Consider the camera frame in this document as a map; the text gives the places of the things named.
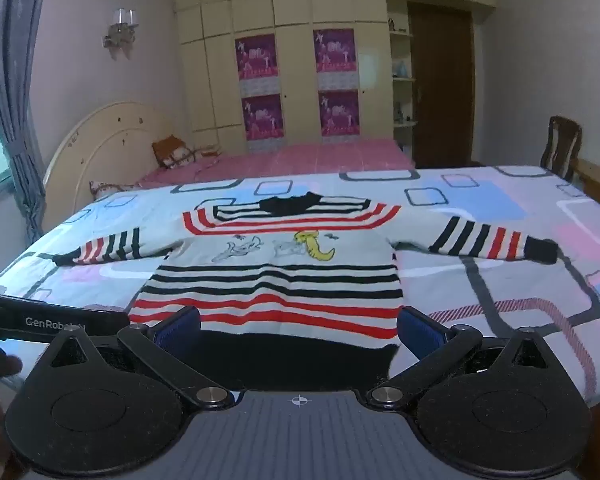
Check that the blue-grey curtain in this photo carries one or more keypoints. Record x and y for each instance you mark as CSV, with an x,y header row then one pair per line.
x,y
15,85

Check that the cream round headboard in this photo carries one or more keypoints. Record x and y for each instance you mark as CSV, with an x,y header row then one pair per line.
x,y
100,145

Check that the purple wall poster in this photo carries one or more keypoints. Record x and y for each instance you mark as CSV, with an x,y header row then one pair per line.
x,y
339,113
256,57
263,117
334,51

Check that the wall lamp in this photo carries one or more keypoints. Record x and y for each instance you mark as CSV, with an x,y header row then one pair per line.
x,y
121,32

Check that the cream wardrobe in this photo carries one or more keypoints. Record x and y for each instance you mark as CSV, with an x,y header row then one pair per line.
x,y
295,10

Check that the printed blanket with rectangles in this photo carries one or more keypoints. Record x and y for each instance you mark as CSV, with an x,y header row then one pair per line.
x,y
485,200

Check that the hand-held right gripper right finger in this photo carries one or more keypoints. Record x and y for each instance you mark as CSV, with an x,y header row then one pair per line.
x,y
421,336

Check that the small dark shelf ornaments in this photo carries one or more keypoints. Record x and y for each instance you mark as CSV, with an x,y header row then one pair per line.
x,y
404,116

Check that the wooden chair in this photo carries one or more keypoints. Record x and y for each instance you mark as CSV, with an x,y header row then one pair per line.
x,y
560,147

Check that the orange patterned pillow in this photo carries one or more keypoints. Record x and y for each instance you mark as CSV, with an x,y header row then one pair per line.
x,y
177,152

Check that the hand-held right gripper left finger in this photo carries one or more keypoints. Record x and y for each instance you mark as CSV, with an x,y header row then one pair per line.
x,y
179,332

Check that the striped knit sweater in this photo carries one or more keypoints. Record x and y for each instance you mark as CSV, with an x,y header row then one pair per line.
x,y
280,280

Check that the pink bed sheet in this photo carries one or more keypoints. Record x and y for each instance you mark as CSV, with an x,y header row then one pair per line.
x,y
300,160

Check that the floral pillow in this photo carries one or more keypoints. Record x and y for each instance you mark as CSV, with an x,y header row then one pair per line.
x,y
111,189

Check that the brown wooden door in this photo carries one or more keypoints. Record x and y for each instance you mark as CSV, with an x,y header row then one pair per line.
x,y
442,90

